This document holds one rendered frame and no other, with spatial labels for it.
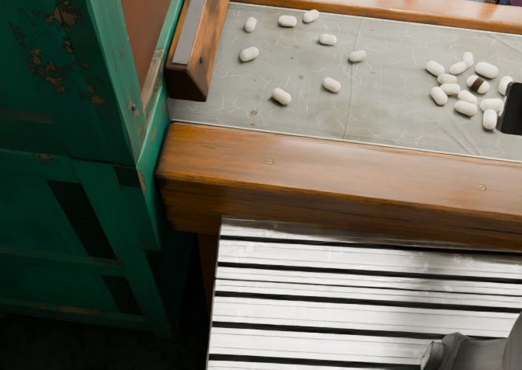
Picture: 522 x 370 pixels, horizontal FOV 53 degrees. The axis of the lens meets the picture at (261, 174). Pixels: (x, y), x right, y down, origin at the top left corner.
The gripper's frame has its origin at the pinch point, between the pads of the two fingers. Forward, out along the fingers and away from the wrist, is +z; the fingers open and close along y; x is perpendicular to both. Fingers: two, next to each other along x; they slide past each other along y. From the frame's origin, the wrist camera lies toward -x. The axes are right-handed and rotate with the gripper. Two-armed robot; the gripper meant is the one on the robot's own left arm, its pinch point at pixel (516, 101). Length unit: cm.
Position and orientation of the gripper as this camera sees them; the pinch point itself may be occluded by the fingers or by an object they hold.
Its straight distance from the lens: 82.8
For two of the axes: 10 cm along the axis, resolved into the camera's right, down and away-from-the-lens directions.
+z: 0.6, -2.8, 9.6
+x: -1.1, 9.5, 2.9
